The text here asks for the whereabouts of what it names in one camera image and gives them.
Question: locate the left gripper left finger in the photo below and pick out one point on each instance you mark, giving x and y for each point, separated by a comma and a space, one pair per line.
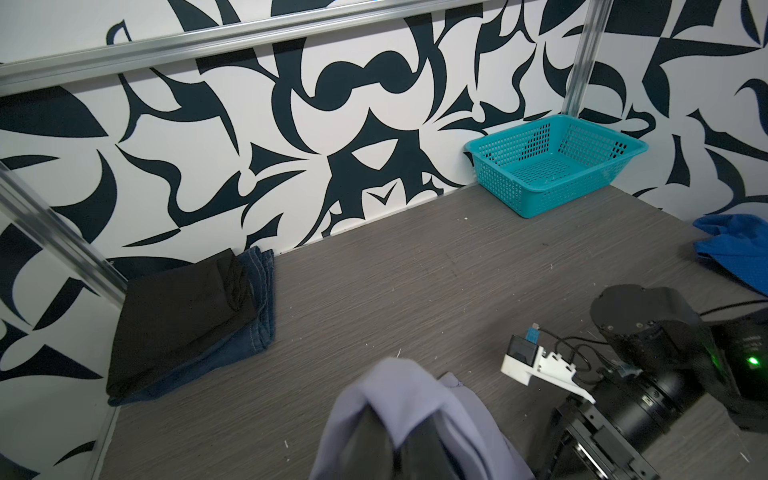
369, 453

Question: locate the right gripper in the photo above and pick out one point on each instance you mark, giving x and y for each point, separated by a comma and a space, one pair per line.
606, 439

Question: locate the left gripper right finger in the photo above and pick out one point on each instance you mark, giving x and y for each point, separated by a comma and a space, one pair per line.
422, 455

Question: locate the lavender garment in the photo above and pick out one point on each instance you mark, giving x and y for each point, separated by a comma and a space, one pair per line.
403, 395

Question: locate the dark blue denim skirt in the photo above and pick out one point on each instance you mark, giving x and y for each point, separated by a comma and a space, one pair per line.
254, 338

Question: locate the black garment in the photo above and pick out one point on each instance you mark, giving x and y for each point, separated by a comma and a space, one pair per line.
169, 320

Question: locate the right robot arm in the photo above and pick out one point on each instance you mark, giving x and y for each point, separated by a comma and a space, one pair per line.
670, 358

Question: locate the bright blue cloth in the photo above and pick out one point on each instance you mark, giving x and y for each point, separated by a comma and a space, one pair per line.
738, 243

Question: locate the teal plastic basket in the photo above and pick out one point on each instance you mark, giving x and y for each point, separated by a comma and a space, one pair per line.
541, 165

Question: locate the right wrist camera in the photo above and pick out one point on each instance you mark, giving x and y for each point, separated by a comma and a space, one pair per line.
525, 359

